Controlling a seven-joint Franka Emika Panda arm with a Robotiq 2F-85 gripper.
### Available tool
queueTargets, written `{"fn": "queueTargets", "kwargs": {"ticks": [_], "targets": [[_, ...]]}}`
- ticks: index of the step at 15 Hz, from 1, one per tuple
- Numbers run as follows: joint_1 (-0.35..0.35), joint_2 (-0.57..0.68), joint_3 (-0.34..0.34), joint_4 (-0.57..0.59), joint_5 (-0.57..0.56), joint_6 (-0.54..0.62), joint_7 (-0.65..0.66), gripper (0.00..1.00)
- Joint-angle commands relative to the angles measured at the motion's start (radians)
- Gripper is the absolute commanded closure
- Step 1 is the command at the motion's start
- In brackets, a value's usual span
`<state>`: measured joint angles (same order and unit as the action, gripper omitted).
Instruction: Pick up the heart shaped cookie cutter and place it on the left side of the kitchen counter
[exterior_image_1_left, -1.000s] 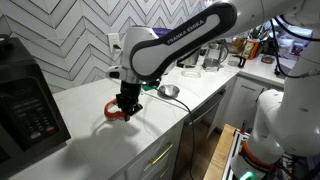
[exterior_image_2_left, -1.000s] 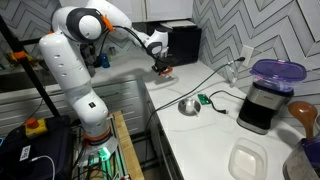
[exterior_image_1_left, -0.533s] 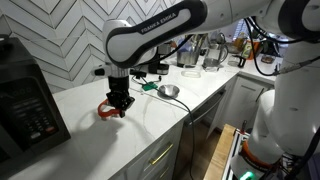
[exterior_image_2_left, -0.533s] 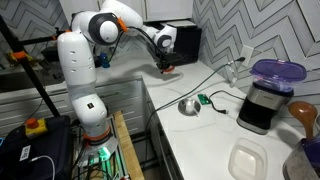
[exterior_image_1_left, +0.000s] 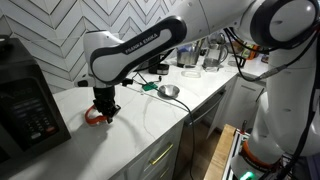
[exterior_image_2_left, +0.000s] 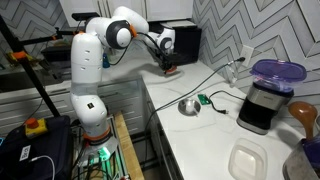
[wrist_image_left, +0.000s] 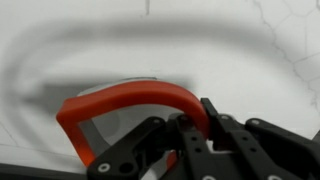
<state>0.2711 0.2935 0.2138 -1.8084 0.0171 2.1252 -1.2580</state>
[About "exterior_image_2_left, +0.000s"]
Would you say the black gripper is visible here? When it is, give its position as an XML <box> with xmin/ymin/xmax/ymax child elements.
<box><xmin>155</xmin><ymin>49</ymin><xmax>178</xmax><ymax>72</ymax></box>

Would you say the black microwave oven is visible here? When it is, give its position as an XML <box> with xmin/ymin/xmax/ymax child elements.
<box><xmin>146</xmin><ymin>19</ymin><xmax>203</xmax><ymax>66</ymax></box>

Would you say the small metal bowl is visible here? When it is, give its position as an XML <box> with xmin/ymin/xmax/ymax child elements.
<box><xmin>177</xmin><ymin>97</ymin><xmax>202</xmax><ymax>117</ymax></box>

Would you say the white base cabinet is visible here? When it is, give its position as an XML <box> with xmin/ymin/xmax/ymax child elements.
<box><xmin>0</xmin><ymin>75</ymin><xmax>148</xmax><ymax>138</ymax></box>

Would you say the white upper cabinet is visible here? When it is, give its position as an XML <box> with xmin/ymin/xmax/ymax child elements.
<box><xmin>59</xmin><ymin>0</ymin><xmax>194</xmax><ymax>29</ymax></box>

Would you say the small blue object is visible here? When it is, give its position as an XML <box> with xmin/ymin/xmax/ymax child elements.
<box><xmin>101</xmin><ymin>53</ymin><xmax>111</xmax><ymax>70</ymax></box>

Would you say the wooden plank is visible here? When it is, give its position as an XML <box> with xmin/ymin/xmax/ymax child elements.
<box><xmin>112</xmin><ymin>110</ymin><xmax>145</xmax><ymax>180</ymax></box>

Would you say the black steel coffee maker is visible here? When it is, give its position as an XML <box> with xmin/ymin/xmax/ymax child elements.
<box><xmin>236</xmin><ymin>81</ymin><xmax>295</xmax><ymax>136</ymax></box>

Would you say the purple lidded plastic container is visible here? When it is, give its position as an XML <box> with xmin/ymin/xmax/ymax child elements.
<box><xmin>249</xmin><ymin>58</ymin><xmax>308</xmax><ymax>93</ymax></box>

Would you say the clear square plastic container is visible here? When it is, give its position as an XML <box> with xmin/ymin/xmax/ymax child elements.
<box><xmin>227</xmin><ymin>137</ymin><xmax>269</xmax><ymax>180</ymax></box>

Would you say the black tripod stand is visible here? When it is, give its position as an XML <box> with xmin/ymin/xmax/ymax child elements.
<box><xmin>0</xmin><ymin>14</ymin><xmax>88</xmax><ymax>118</ymax></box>

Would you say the black control box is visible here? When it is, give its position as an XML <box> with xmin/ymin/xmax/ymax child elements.
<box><xmin>0</xmin><ymin>115</ymin><xmax>75</xmax><ymax>180</ymax></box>

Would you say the brown wooden spoon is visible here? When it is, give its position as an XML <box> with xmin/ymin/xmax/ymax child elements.
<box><xmin>288</xmin><ymin>100</ymin><xmax>318</xmax><ymax>141</ymax></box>

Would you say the yellow emergency stop button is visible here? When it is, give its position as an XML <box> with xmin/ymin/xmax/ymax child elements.
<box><xmin>23</xmin><ymin>117</ymin><xmax>48</xmax><ymax>140</ymax></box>

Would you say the purple utensil holder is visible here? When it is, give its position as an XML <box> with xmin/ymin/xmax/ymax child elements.
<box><xmin>300</xmin><ymin>136</ymin><xmax>320</xmax><ymax>168</ymax></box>

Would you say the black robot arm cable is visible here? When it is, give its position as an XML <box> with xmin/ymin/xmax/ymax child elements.
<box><xmin>108</xmin><ymin>31</ymin><xmax>168</xmax><ymax>67</ymax></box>

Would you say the long black power cable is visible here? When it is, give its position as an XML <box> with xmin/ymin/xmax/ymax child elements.
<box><xmin>144</xmin><ymin>56</ymin><xmax>248</xmax><ymax>134</ymax></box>

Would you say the white wall outlet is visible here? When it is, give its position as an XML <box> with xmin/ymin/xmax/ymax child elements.
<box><xmin>239</xmin><ymin>44</ymin><xmax>255</xmax><ymax>68</ymax></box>

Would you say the black camera on stand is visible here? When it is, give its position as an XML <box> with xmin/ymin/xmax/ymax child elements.
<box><xmin>71</xmin><ymin>12</ymin><xmax>101</xmax><ymax>22</ymax></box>

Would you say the white charging cable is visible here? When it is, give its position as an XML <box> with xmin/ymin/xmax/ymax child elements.
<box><xmin>29</xmin><ymin>154</ymin><xmax>57</xmax><ymax>180</ymax></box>

